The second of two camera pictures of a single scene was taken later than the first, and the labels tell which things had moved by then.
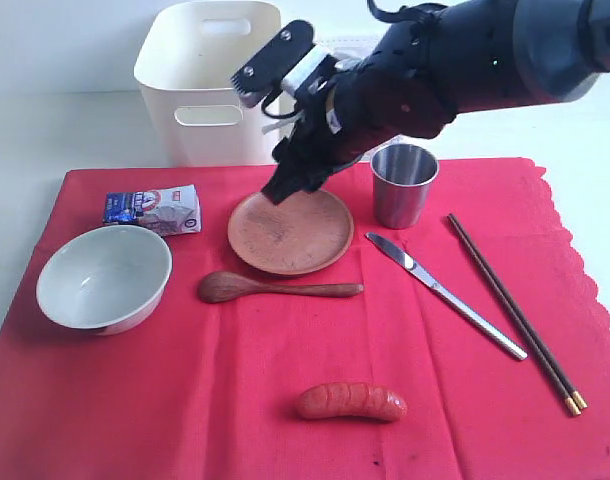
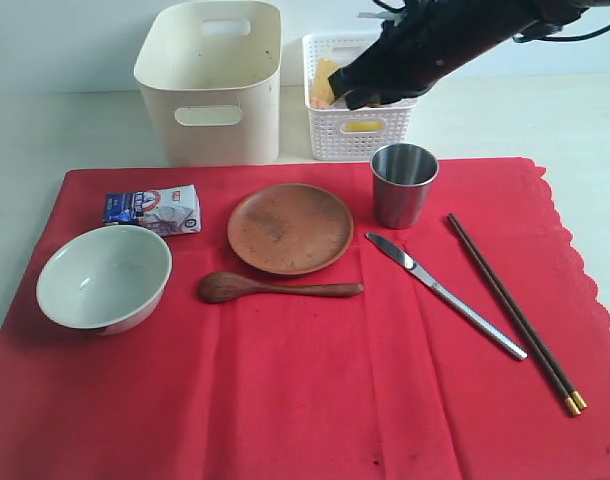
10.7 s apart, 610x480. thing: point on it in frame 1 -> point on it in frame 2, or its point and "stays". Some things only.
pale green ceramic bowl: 108,279 stays
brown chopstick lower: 569,399 stays
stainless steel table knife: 449,298 stays
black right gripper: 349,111 -> 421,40
